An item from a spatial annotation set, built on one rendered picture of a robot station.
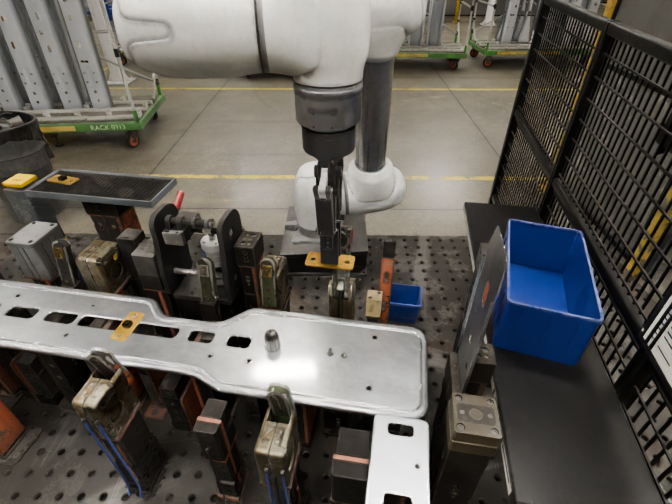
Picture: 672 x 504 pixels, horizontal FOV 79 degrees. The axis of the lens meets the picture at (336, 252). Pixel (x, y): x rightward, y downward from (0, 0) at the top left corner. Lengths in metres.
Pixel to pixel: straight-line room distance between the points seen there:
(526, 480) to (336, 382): 0.35
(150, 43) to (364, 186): 0.95
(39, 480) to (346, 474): 0.77
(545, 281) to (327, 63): 0.80
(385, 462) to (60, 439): 0.85
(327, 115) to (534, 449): 0.62
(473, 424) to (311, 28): 0.63
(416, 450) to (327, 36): 0.65
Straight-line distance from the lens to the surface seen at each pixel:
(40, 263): 1.26
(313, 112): 0.54
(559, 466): 0.81
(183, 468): 1.15
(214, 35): 0.51
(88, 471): 1.23
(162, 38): 0.53
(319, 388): 0.83
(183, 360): 0.93
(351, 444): 0.80
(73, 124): 4.90
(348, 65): 0.52
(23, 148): 3.58
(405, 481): 0.76
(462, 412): 0.77
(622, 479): 0.85
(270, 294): 0.99
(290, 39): 0.51
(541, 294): 1.07
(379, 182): 1.36
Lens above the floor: 1.69
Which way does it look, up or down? 37 degrees down
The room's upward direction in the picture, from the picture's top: straight up
